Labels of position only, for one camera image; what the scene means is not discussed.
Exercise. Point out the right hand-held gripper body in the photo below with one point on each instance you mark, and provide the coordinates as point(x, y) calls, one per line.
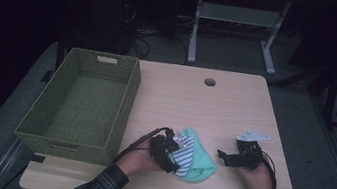
point(248, 153)

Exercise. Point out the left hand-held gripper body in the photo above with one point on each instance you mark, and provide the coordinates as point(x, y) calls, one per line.
point(161, 149)

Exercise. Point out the mint green striped garment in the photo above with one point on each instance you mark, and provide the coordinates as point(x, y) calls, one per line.
point(202, 167)

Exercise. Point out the green woven basket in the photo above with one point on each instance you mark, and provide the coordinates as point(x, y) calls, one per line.
point(69, 69)

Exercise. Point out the person's left hand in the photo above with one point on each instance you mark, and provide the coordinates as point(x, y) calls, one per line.
point(138, 159)

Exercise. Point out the person's right hand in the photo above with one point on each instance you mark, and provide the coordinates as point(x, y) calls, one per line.
point(259, 182)

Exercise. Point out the black table bracket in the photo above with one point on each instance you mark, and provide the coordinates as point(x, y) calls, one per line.
point(36, 158)

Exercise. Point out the white metal table frame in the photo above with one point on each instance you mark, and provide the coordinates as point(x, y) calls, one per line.
point(195, 27)

